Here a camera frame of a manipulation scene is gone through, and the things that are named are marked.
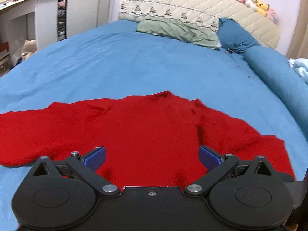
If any red sweater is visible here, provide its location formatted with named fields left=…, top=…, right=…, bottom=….
left=1, top=91, right=293, bottom=187

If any blue bed sheet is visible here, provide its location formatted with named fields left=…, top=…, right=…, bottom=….
left=0, top=19, right=308, bottom=231

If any blue folded duvet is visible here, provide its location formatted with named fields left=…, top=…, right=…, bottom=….
left=244, top=46, right=307, bottom=135

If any light blue blanket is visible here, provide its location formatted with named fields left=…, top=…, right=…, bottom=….
left=289, top=58, right=308, bottom=84

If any dark blue pillow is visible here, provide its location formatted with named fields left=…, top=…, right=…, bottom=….
left=217, top=17, right=260, bottom=54

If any beige bag on floor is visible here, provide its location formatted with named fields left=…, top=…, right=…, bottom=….
left=21, top=40, right=37, bottom=61

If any beige curtain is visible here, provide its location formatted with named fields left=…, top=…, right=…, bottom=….
left=287, top=0, right=308, bottom=59

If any green pillow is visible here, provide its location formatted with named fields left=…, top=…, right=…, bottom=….
left=136, top=17, right=221, bottom=49

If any white desk shelf unit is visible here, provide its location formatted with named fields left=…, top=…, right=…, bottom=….
left=1, top=0, right=58, bottom=51

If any light pink plush toy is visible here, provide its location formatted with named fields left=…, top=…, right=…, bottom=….
left=266, top=7, right=279, bottom=24

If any grey white wardrobe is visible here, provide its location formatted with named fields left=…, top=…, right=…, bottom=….
left=57, top=0, right=111, bottom=41

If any yellow pikachu plush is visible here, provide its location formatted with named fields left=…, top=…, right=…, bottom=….
left=256, top=0, right=270, bottom=17

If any cream quilted headboard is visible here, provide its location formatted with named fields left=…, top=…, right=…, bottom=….
left=119, top=0, right=280, bottom=49

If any cream plush toy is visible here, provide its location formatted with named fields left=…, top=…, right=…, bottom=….
left=244, top=0, right=257, bottom=12

